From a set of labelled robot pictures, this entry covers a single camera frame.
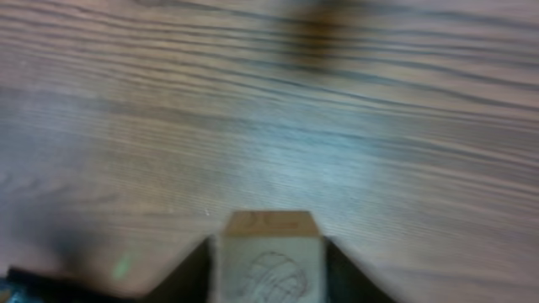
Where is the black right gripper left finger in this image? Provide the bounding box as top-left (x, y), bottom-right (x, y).
top-left (139, 237), bottom-right (213, 303)

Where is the wooden block number 3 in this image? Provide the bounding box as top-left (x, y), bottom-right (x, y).
top-left (213, 210), bottom-right (327, 303)

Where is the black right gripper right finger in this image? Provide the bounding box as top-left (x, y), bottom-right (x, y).
top-left (324, 237), bottom-right (398, 303)

